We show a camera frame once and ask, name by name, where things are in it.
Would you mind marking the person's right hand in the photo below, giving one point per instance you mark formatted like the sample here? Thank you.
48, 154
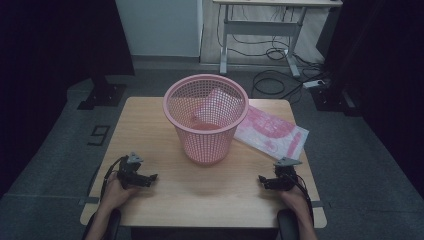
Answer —
293, 198

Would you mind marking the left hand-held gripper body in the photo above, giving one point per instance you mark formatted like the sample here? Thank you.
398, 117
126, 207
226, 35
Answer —
128, 173

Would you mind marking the pink and white plastic bag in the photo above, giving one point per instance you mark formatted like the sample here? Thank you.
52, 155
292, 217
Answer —
270, 130

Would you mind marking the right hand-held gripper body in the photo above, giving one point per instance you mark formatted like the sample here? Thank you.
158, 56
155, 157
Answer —
286, 173

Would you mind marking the white power strip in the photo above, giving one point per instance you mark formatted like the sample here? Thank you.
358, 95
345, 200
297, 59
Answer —
313, 84

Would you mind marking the black stand base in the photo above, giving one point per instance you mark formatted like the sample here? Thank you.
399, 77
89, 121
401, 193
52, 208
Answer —
105, 95
333, 100

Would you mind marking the grey floor tape strip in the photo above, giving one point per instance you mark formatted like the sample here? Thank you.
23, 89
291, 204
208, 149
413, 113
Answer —
88, 200
317, 204

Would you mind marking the pink plastic mesh basket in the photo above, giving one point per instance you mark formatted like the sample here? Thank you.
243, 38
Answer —
204, 151

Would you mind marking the person's left hand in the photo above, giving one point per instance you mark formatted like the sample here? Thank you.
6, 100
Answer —
116, 196

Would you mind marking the white desk frame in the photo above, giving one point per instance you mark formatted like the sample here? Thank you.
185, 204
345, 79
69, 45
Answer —
263, 28

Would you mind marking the dark curtain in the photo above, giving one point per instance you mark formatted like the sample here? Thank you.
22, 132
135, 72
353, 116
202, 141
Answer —
50, 66
386, 66

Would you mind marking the white cabinet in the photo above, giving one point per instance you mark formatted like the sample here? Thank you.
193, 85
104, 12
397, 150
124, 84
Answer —
160, 26

